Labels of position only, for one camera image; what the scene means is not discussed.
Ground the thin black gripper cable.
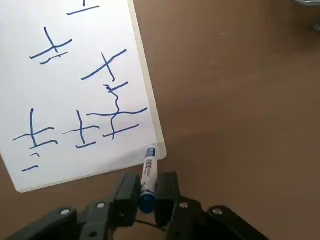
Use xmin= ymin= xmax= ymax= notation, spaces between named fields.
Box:
xmin=134 ymin=219 xmax=167 ymax=232

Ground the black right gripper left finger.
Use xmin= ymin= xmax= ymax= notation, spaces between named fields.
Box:
xmin=7 ymin=172 xmax=142 ymax=240

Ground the white A4 paper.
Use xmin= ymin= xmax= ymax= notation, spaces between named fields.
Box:
xmin=0 ymin=0 xmax=161 ymax=192

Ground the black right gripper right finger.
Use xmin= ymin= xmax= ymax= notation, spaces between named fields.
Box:
xmin=153 ymin=171 xmax=270 ymax=240

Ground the blue marker pen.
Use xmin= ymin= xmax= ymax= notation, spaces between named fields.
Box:
xmin=138 ymin=146 xmax=159 ymax=215

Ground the white clipboard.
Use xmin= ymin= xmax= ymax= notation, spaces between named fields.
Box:
xmin=0 ymin=0 xmax=168 ymax=194

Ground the grey mesh tray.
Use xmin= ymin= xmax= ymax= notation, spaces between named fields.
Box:
xmin=293 ymin=0 xmax=320 ymax=32

